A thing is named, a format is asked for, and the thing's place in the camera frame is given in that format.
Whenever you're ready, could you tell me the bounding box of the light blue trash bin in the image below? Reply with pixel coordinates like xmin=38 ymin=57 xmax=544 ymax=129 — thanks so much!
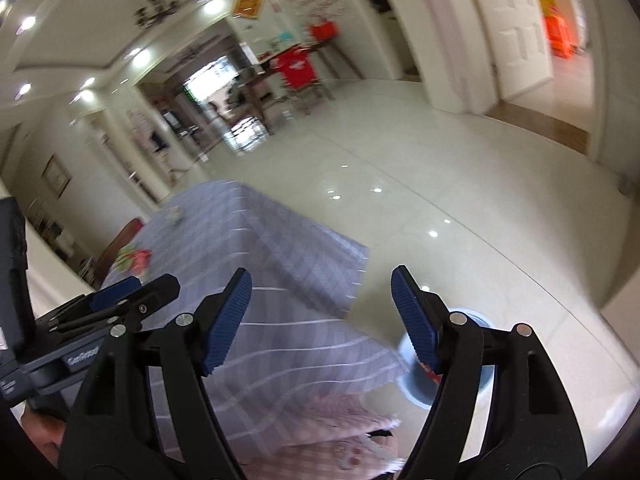
xmin=397 ymin=309 xmax=497 ymax=411

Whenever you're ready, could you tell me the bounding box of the person's left hand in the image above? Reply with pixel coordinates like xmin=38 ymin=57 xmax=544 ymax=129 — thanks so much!
xmin=21 ymin=405 xmax=66 ymax=467

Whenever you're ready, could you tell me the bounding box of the green red fruit wrapper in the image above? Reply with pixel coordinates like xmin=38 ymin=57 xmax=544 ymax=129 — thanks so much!
xmin=114 ymin=244 xmax=153 ymax=276

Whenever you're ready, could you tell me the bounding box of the red velvet bench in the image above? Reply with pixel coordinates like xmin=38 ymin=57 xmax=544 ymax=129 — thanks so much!
xmin=92 ymin=218 xmax=144 ymax=288

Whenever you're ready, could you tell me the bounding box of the grey checked tablecloth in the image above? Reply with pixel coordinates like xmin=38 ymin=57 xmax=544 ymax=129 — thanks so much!
xmin=132 ymin=181 xmax=406 ymax=458

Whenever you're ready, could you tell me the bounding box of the coat rack with clothes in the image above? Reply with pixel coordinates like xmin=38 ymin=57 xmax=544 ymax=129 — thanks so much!
xmin=127 ymin=110 xmax=175 ymax=184

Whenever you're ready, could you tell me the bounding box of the pink bear-print cloth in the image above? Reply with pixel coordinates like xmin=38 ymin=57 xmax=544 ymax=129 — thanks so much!
xmin=240 ymin=394 xmax=406 ymax=479

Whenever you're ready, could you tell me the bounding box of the wooden dining table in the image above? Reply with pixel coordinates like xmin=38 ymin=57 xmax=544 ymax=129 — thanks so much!
xmin=242 ymin=38 xmax=364 ymax=136

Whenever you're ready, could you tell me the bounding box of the chair with red cover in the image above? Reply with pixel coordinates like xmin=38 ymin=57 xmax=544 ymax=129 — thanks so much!
xmin=270 ymin=46 xmax=334 ymax=115

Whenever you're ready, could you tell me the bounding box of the black chandelier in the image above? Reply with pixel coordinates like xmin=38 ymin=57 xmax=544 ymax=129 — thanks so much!
xmin=134 ymin=0 xmax=182 ymax=30

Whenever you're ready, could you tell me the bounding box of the white panel door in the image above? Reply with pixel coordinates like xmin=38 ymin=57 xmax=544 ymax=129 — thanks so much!
xmin=477 ymin=0 xmax=553 ymax=100

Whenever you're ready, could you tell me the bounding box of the orange plastic stool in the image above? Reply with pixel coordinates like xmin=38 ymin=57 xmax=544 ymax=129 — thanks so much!
xmin=544 ymin=14 xmax=574 ymax=58

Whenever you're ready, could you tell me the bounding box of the framed picture left wall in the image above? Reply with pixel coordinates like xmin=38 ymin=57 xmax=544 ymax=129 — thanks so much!
xmin=41 ymin=154 xmax=72 ymax=200

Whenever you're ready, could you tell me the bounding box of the gold diamond wall decoration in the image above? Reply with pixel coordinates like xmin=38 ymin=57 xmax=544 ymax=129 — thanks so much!
xmin=231 ymin=0 xmax=265 ymax=20

